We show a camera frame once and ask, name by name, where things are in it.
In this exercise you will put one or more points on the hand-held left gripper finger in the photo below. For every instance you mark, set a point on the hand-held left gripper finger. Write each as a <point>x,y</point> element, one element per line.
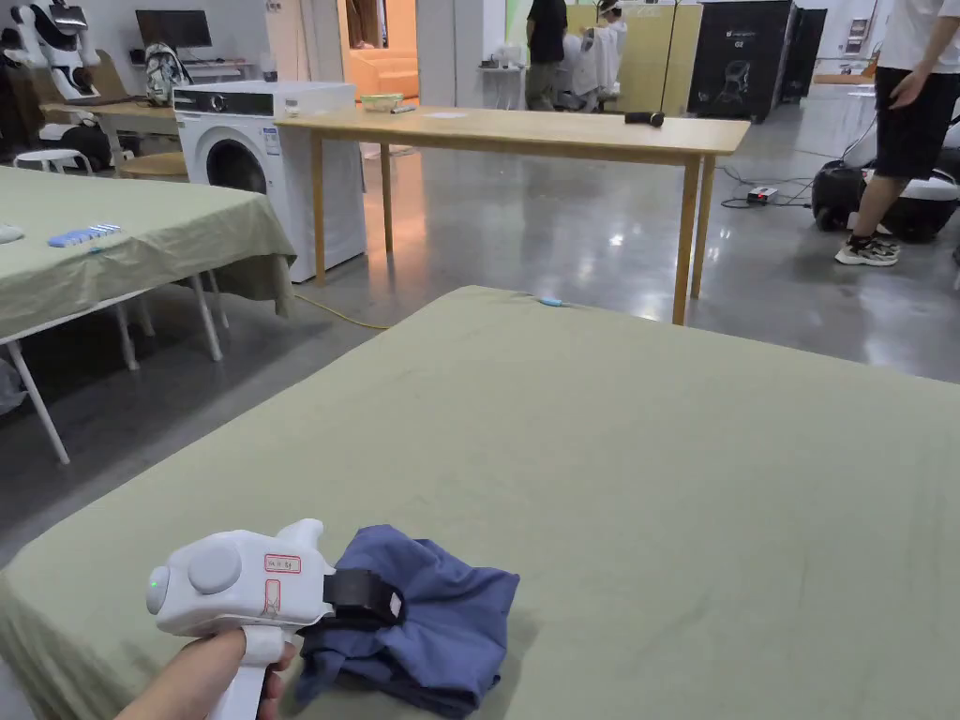
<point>322,634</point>

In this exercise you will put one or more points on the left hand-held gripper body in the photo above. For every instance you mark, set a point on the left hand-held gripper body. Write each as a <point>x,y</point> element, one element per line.
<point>240,592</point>

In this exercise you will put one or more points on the dark blue shirt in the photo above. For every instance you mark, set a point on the dark blue shirt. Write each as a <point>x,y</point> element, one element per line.
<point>435,630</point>

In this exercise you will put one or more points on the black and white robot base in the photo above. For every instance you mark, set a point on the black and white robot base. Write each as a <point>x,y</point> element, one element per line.
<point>840,191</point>

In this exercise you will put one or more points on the person's left forearm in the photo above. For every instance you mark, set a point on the person's left forearm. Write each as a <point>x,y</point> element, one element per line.
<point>146,705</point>

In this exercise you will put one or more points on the person's left hand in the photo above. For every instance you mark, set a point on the person's left hand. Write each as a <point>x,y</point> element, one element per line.
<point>217,675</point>

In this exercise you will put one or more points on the bed with pale green sheet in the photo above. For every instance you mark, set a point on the bed with pale green sheet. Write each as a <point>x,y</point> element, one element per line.
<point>637,480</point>

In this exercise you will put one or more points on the small blue clip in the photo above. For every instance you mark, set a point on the small blue clip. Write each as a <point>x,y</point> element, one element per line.
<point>552,302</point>

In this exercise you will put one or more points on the white washing machine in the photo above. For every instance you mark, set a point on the white washing machine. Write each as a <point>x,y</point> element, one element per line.
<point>247,142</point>

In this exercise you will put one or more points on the wooden desk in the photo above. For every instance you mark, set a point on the wooden desk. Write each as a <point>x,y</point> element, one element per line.
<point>112,112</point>

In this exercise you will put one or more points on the patterned backpack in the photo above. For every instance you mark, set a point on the patterned backpack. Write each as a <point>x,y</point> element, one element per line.
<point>166,73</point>

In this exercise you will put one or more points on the orange sofa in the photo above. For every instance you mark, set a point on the orange sofa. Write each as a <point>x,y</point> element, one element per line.
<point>384,71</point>

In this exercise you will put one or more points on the black computer monitor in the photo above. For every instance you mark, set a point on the black computer monitor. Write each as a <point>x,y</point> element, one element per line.
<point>172,28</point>

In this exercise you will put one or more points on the white humanoid robot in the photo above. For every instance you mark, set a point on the white humanoid robot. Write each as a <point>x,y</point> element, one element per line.
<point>64,52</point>

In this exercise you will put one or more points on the white power strip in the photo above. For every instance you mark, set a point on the white power strip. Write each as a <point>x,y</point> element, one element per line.
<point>763,196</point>

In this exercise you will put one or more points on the large black case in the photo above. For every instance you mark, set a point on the large black case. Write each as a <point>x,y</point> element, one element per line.
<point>739,60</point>

